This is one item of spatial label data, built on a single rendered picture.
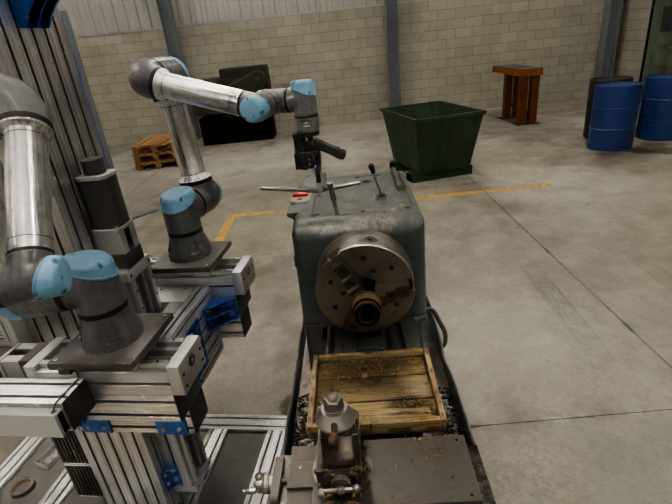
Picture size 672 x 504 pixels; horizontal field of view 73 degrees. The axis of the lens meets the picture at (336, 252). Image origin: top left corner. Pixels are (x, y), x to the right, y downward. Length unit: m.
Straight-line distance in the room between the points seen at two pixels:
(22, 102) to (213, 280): 0.82
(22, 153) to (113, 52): 11.23
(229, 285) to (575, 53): 11.60
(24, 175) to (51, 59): 0.51
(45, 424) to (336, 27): 10.56
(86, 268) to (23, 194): 0.26
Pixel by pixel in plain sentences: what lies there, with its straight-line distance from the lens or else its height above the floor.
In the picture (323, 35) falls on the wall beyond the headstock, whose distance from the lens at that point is 11.28.
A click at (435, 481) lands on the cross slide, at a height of 0.97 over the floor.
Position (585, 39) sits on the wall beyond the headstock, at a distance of 12.73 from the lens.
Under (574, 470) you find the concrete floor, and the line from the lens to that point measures 2.45.
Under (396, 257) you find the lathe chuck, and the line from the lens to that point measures 1.39.
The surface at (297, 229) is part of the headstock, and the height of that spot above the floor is 1.24.
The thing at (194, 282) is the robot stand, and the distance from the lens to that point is 1.67.
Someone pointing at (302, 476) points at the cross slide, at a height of 0.97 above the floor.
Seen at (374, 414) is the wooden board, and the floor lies 0.88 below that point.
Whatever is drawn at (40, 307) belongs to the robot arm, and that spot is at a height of 1.31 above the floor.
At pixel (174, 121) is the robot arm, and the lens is 1.67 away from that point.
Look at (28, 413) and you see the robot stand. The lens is 1.35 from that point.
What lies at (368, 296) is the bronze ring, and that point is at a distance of 1.33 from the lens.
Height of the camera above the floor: 1.80
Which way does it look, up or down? 25 degrees down
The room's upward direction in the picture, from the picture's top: 6 degrees counter-clockwise
